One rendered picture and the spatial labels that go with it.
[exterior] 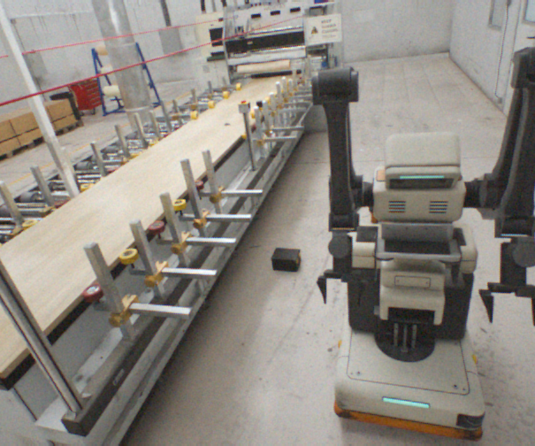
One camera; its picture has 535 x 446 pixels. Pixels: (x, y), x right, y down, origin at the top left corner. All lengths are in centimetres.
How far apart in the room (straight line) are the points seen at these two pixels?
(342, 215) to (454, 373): 109
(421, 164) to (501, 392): 143
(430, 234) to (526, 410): 119
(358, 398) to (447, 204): 98
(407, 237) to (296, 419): 115
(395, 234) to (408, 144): 31
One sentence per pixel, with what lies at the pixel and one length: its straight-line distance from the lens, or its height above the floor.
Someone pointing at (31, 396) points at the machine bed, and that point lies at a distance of 167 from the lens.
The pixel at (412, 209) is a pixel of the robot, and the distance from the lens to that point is 131.
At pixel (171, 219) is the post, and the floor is 98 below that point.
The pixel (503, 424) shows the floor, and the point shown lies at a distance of 222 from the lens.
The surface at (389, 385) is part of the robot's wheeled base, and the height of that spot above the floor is 28.
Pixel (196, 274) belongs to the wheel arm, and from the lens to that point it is 168.
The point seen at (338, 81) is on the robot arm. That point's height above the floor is 160.
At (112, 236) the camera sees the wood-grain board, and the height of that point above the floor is 90.
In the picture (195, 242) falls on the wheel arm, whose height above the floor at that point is 82.
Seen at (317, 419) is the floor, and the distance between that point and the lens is 210.
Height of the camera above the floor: 177
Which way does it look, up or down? 29 degrees down
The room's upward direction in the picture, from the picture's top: 9 degrees counter-clockwise
